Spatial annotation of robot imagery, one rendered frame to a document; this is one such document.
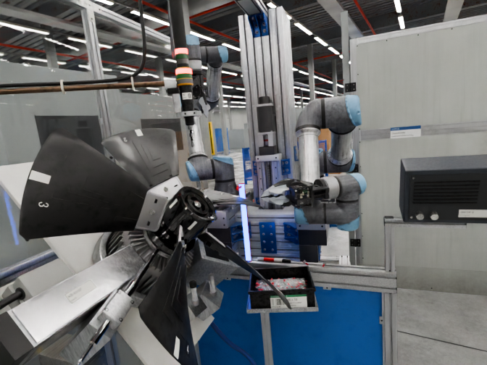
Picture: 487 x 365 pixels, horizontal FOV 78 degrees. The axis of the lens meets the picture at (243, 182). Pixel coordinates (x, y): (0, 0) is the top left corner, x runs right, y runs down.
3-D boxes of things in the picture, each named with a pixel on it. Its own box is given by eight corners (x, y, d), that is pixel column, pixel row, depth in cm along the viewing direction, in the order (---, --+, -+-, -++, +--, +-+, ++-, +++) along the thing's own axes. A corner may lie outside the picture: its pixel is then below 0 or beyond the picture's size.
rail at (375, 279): (177, 273, 138) (175, 257, 137) (182, 269, 142) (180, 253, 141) (396, 294, 106) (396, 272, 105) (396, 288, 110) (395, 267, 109)
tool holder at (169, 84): (169, 116, 79) (164, 78, 77) (168, 119, 86) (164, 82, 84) (203, 114, 81) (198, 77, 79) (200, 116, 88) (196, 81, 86)
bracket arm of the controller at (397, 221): (384, 227, 104) (384, 218, 104) (383, 224, 107) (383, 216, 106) (466, 229, 96) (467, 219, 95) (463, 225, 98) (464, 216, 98)
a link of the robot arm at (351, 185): (368, 198, 102) (368, 173, 101) (340, 203, 99) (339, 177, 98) (354, 194, 110) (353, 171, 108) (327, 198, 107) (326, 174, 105)
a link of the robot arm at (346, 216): (326, 225, 112) (325, 196, 110) (358, 224, 109) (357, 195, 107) (326, 232, 104) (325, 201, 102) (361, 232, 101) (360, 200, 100)
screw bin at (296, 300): (249, 311, 99) (248, 292, 98) (251, 285, 115) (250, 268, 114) (317, 308, 97) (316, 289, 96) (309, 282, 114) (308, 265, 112)
